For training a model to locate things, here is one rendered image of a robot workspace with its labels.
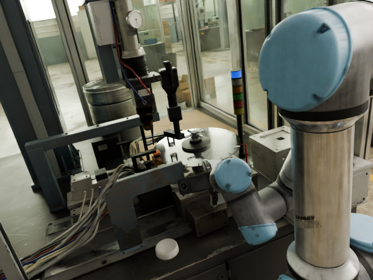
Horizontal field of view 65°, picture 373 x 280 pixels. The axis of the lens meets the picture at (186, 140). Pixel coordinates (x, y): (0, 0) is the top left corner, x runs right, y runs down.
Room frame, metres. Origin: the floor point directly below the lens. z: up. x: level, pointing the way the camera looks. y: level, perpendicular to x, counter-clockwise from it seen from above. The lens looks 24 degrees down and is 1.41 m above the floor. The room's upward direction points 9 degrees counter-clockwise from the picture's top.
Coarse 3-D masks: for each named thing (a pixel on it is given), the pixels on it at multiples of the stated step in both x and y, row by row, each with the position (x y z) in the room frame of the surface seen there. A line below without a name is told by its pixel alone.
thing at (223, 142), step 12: (204, 132) 1.11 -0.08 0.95; (216, 132) 1.09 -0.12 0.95; (228, 132) 1.07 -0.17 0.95; (156, 144) 1.06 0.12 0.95; (180, 144) 1.02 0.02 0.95; (216, 144) 0.98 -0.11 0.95; (228, 144) 0.96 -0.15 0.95; (240, 144) 0.95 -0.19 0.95; (156, 156) 0.96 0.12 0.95; (168, 156) 0.94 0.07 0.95; (180, 156) 0.93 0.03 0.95; (192, 156) 0.91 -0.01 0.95; (204, 156) 0.90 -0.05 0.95; (216, 156) 0.88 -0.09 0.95; (228, 156) 0.87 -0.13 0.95
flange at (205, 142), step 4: (184, 140) 1.04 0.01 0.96; (188, 140) 1.03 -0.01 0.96; (192, 140) 0.99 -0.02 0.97; (196, 140) 0.99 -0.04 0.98; (200, 140) 0.99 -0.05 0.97; (204, 140) 1.01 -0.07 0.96; (208, 140) 1.00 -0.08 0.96; (184, 144) 1.00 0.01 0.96; (188, 144) 0.99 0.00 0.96; (192, 144) 0.98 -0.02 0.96; (196, 144) 0.98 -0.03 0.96; (200, 144) 0.97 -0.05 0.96; (204, 144) 0.97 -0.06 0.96; (208, 144) 0.97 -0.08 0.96; (184, 148) 0.97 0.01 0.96; (188, 148) 0.96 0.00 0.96; (192, 148) 0.95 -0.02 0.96; (196, 148) 0.95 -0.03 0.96; (200, 148) 0.95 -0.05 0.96; (204, 148) 0.95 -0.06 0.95
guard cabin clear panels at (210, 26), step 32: (32, 0) 1.87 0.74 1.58; (160, 0) 2.11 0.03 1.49; (192, 0) 2.06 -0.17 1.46; (224, 0) 1.66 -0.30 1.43; (256, 0) 1.39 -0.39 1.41; (288, 0) 1.19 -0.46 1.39; (320, 0) 1.04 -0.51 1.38; (352, 0) 0.93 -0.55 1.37; (160, 32) 2.10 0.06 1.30; (224, 32) 1.69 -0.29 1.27; (256, 32) 1.40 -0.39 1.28; (64, 64) 1.89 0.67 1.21; (96, 64) 1.95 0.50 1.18; (160, 64) 2.08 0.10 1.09; (224, 64) 1.72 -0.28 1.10; (256, 64) 1.41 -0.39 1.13; (64, 96) 1.88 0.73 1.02; (160, 96) 2.07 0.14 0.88; (192, 96) 2.15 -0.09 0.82; (224, 96) 1.75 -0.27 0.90; (256, 96) 1.42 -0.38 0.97; (0, 128) 1.75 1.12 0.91
